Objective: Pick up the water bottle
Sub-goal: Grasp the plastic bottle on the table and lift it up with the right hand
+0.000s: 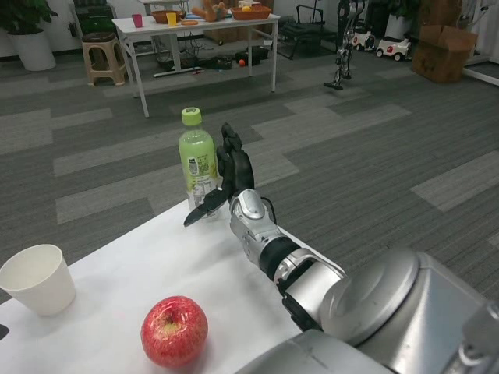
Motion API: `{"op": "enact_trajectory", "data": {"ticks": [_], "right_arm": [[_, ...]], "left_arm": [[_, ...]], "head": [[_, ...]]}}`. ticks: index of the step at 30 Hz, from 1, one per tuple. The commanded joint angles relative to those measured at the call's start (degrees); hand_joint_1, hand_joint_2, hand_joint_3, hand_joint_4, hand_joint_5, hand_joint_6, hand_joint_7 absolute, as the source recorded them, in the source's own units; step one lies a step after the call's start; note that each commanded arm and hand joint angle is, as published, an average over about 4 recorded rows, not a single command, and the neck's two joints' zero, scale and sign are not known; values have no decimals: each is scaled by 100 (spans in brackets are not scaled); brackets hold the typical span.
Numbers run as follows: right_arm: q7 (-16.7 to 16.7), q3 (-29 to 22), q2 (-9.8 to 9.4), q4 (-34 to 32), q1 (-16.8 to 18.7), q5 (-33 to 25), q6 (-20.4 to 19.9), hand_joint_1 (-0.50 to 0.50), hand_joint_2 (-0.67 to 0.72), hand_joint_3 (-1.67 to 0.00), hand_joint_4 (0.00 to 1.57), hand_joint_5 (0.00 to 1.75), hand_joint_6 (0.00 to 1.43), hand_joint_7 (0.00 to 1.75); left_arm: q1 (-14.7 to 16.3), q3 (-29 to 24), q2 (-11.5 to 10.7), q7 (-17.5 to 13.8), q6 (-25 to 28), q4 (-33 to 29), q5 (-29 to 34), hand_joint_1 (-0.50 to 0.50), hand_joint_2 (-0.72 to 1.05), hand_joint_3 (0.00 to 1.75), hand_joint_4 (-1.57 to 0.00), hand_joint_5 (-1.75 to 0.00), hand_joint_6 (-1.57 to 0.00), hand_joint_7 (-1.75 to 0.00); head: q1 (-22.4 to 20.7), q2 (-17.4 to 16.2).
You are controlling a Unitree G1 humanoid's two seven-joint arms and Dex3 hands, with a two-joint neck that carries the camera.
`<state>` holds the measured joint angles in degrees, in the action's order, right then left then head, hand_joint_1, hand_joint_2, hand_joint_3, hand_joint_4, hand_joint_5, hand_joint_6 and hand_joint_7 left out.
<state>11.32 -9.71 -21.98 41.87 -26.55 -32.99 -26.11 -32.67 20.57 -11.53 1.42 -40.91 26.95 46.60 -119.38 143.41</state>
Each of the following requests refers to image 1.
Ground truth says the silver humanoid robot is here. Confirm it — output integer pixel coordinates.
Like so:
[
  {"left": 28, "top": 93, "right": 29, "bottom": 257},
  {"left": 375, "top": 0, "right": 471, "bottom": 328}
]
[{"left": 323, "top": 0, "right": 370, "bottom": 91}]

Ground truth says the green label water bottle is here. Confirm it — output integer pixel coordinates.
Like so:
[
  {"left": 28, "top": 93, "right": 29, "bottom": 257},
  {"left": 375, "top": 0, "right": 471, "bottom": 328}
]
[{"left": 177, "top": 107, "right": 218, "bottom": 221}]

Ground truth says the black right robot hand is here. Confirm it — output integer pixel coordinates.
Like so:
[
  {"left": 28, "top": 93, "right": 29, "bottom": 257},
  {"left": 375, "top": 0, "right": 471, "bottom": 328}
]
[{"left": 182, "top": 122, "right": 257, "bottom": 228}]

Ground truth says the orange woven basket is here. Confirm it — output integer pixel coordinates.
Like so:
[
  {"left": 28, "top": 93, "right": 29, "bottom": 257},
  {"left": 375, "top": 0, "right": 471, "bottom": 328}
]
[{"left": 229, "top": 5, "right": 273, "bottom": 21}]

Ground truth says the white folding table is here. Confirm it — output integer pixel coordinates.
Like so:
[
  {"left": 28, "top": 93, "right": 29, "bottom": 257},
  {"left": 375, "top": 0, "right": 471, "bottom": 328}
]
[{"left": 111, "top": 12, "right": 281, "bottom": 119}]

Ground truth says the large white toy car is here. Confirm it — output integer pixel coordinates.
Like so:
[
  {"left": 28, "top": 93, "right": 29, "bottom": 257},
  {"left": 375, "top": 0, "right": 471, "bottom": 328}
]
[{"left": 375, "top": 35, "right": 413, "bottom": 62}]

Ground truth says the red apple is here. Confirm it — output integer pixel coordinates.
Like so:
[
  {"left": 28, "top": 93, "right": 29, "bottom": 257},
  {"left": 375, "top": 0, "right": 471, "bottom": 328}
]
[{"left": 140, "top": 295, "right": 209, "bottom": 369}]

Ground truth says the black floor bag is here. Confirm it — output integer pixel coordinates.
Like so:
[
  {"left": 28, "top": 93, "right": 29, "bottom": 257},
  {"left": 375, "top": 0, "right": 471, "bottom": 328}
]
[{"left": 233, "top": 47, "right": 271, "bottom": 67}]

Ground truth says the black green equipment stack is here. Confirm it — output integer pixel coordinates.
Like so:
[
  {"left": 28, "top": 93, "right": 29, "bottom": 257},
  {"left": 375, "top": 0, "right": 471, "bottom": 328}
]
[{"left": 72, "top": 0, "right": 114, "bottom": 40}]

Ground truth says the white paper cup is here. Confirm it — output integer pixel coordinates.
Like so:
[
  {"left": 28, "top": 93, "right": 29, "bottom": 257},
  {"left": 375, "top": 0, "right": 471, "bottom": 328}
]
[{"left": 0, "top": 244, "right": 77, "bottom": 316}]

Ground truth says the brown woven basket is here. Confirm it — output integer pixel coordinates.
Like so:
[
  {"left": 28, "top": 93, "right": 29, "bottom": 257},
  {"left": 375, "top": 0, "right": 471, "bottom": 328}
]
[{"left": 150, "top": 9, "right": 185, "bottom": 23}]

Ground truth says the white round planter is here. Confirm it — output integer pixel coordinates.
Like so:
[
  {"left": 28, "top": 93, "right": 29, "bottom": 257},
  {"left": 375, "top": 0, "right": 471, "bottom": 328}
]
[{"left": 384, "top": 14, "right": 415, "bottom": 40}]

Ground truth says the white plant pot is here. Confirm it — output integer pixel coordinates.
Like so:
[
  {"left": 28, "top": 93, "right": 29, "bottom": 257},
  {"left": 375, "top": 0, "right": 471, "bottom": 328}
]
[{"left": 6, "top": 30, "right": 57, "bottom": 72}]

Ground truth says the small white toy car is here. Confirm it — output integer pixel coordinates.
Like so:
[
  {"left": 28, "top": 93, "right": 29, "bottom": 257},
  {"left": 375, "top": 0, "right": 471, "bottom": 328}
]
[{"left": 352, "top": 29, "right": 378, "bottom": 51}]

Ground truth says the dark green plant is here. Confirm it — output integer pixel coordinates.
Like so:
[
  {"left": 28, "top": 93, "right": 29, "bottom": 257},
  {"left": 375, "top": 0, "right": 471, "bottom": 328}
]
[{"left": 370, "top": 0, "right": 423, "bottom": 20}]

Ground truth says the open cardboard box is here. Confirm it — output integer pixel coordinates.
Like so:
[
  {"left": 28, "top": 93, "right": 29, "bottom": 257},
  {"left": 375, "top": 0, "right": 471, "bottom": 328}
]
[{"left": 411, "top": 24, "right": 480, "bottom": 83}]

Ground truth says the large green leafy plant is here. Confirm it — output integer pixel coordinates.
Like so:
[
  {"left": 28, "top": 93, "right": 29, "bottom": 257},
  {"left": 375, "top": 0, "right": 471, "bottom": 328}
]
[{"left": 0, "top": 0, "right": 58, "bottom": 36}]

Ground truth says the beige plastic stool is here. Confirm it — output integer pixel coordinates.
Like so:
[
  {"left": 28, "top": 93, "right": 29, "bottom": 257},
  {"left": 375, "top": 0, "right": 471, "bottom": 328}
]
[{"left": 81, "top": 31, "right": 128, "bottom": 87}]

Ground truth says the black folding chair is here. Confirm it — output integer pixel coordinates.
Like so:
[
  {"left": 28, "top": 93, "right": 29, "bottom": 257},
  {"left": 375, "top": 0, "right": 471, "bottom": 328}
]
[{"left": 278, "top": 4, "right": 340, "bottom": 59}]

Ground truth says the orange plush toy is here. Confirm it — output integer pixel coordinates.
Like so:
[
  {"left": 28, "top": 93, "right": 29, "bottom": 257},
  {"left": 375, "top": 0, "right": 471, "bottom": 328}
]
[{"left": 190, "top": 0, "right": 229, "bottom": 23}]

